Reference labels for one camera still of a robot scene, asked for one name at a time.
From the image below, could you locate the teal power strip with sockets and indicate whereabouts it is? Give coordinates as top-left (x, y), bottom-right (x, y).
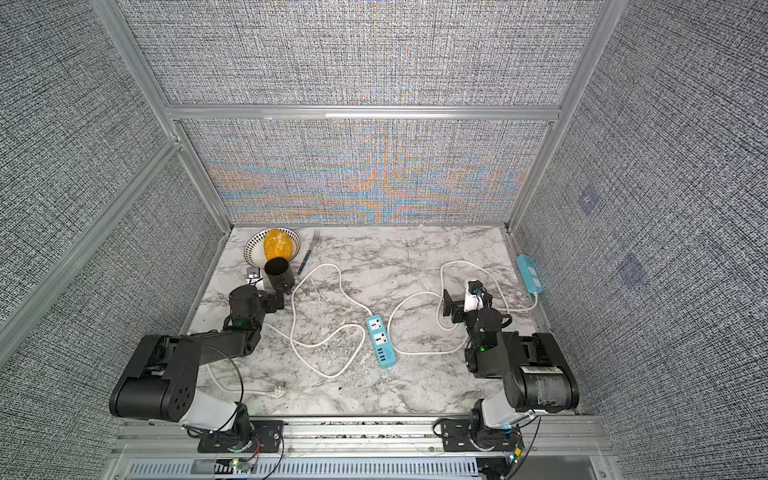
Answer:
top-left (366, 315), bottom-right (396, 369)

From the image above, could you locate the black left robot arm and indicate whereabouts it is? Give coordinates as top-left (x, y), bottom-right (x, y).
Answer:
top-left (109, 285), bottom-right (284, 452)

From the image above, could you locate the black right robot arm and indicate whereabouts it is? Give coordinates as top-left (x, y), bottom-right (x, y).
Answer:
top-left (437, 282), bottom-right (579, 452)

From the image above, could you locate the black cup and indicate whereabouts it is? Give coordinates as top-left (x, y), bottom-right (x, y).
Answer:
top-left (264, 257), bottom-right (296, 295)

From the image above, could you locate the white patterned bowl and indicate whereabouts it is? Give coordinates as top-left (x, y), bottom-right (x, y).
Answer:
top-left (243, 228), bottom-right (301, 267)

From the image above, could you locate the orange bread in bowl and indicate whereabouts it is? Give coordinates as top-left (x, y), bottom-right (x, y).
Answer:
top-left (263, 229), bottom-right (293, 261)

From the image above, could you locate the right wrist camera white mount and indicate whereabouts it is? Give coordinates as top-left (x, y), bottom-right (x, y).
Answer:
top-left (463, 280), bottom-right (493, 312)

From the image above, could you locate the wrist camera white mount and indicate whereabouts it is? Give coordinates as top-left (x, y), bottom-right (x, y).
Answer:
top-left (463, 280), bottom-right (493, 312)
top-left (245, 267), bottom-right (264, 288)

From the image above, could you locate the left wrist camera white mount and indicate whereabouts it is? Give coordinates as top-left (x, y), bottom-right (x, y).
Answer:
top-left (245, 267), bottom-right (264, 288)

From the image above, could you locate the green handled fork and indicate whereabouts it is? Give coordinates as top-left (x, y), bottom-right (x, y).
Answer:
top-left (297, 229), bottom-right (320, 277)

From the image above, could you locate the teal power strip at wall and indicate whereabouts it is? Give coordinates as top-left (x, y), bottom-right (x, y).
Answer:
top-left (516, 254), bottom-right (544, 295)

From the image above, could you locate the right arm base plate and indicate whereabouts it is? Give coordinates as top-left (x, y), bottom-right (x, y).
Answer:
top-left (432, 417), bottom-right (525, 455)

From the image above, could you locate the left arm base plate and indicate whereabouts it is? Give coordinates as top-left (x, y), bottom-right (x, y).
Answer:
top-left (197, 420), bottom-right (285, 454)

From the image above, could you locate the aluminium front rail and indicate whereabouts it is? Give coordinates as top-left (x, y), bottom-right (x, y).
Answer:
top-left (109, 415), bottom-right (615, 458)

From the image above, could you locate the white slotted cable duct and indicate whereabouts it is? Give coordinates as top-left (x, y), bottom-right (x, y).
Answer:
top-left (123, 457), bottom-right (481, 479)

